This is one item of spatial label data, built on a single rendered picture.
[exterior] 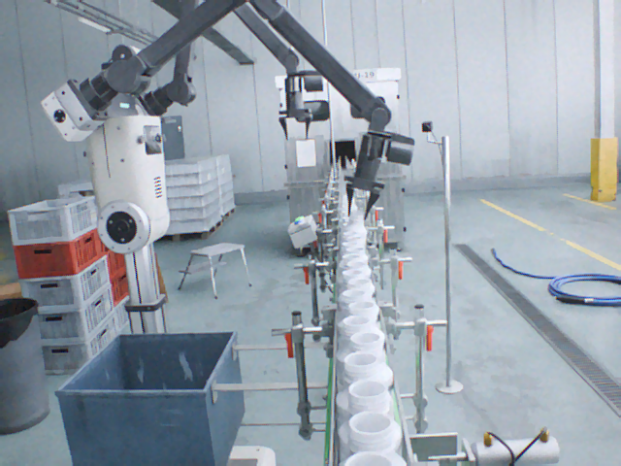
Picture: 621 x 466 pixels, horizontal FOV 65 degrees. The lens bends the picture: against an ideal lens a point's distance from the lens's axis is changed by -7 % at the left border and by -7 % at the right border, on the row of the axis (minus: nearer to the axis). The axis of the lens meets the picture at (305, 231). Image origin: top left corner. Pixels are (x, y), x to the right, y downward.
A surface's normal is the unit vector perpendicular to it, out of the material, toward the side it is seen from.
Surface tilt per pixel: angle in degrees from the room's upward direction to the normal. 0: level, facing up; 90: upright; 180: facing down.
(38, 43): 90
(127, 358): 90
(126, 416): 90
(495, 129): 90
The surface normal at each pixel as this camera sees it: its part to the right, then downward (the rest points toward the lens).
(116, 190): -0.05, 0.36
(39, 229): 0.06, 0.18
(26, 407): 0.79, 0.11
